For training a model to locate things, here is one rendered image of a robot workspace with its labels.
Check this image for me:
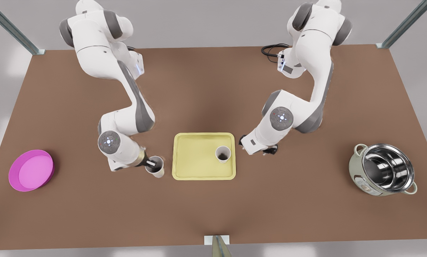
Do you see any white IKEA cup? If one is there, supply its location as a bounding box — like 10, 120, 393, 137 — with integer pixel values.
144, 156, 165, 178
215, 145, 232, 164

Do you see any yellow rectangular tray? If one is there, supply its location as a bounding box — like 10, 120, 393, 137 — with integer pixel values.
172, 132, 237, 181

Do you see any pale green steel pot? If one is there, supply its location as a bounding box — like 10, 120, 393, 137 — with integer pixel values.
348, 143, 418, 197

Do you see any pink round bowl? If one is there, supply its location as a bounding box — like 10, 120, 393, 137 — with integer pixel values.
8, 149, 55, 192

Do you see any silver frame post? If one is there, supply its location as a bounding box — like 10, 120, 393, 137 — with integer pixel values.
203, 235, 232, 257
376, 0, 427, 49
0, 0, 46, 55

